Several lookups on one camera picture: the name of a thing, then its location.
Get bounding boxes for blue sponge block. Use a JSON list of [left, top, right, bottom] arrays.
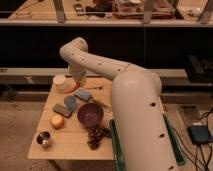
[[74, 89, 91, 102]]

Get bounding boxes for black remote control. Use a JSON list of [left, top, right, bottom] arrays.
[[73, 4, 85, 16]]

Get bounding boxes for grey brown sponge block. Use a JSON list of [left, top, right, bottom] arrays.
[[53, 104, 72, 118]]

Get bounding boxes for cluttered red tray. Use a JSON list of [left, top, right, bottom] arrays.
[[113, 0, 175, 19]]

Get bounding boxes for green plastic tray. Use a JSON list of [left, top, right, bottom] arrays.
[[109, 115, 186, 171]]

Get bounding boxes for black cables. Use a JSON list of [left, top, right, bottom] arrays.
[[173, 106, 213, 171]]

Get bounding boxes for small metal cup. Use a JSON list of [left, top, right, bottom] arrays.
[[36, 131, 52, 147]]

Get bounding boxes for wooden table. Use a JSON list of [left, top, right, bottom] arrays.
[[27, 77, 165, 162]]

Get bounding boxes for wooden spoon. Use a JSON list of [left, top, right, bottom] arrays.
[[91, 97, 112, 113]]

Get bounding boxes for purple bowl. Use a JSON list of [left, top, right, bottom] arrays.
[[77, 103, 104, 127]]

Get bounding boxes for black power box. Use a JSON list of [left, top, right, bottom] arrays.
[[187, 125, 213, 144]]

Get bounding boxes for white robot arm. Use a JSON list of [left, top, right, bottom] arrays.
[[60, 37, 179, 171]]

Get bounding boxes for white plastic cup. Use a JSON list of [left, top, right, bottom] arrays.
[[53, 74, 67, 91]]

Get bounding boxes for orange fruit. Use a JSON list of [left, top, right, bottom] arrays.
[[50, 115, 65, 129]]

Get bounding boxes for blue grey round object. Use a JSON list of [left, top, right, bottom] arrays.
[[64, 95, 76, 110]]

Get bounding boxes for bunch of dark grapes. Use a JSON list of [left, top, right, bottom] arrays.
[[87, 126, 111, 150]]

